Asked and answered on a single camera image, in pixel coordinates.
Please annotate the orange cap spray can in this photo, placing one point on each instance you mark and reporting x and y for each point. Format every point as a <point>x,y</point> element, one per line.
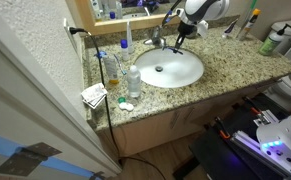
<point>250,23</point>

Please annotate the folded paper leaflet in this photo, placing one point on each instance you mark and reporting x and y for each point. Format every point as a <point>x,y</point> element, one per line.
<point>94,94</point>

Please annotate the wood framed mirror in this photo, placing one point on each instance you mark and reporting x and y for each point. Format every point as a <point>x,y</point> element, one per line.
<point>83,14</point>

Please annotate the aluminium extrusion rail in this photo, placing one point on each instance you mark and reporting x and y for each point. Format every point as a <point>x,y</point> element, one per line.
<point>253,148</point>
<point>265,117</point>

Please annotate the tall white slim tube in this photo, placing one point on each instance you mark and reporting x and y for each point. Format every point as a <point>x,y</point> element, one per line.
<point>129,38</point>

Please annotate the clear plastic water bottle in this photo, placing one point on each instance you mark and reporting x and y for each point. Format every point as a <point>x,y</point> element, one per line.
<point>134,82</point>

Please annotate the blue cap small bottle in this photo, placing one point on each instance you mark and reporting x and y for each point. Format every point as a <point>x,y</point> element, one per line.
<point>124,49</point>

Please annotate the orange black clamp far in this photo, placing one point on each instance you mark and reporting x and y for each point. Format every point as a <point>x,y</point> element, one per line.
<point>251,106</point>

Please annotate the white toothpaste tube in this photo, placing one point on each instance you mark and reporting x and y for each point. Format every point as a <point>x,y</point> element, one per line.
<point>229,29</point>

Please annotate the chrome faucet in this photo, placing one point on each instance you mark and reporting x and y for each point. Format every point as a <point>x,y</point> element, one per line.
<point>157,40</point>

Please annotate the white door with hinge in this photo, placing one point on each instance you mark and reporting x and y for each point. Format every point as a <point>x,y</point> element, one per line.
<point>43,131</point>

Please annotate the white contact lens case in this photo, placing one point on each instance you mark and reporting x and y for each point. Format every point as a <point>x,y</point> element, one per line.
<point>124,105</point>

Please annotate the green soap pump bottle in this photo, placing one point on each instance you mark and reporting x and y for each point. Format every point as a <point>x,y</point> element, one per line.
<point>272,41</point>

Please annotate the blue toothbrush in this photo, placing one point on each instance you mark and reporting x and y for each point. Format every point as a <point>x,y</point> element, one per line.
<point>123,71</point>

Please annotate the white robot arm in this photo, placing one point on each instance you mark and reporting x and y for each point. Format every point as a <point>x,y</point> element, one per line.
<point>273,143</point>

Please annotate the orange black clamp near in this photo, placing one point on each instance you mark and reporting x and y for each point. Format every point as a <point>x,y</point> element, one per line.
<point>222,130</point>

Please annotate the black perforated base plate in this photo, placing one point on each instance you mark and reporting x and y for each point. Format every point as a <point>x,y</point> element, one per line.
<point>224,160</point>

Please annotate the wall power outlet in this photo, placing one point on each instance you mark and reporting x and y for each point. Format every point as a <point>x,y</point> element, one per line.
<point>70,36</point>

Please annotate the orange black clamp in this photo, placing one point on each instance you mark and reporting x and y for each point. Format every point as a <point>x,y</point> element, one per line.
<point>251,106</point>
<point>222,130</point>

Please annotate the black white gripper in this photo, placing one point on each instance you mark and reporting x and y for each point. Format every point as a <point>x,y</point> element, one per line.
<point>189,29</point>

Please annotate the white oval sink basin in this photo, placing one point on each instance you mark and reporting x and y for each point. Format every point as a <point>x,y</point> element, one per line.
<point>166,69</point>

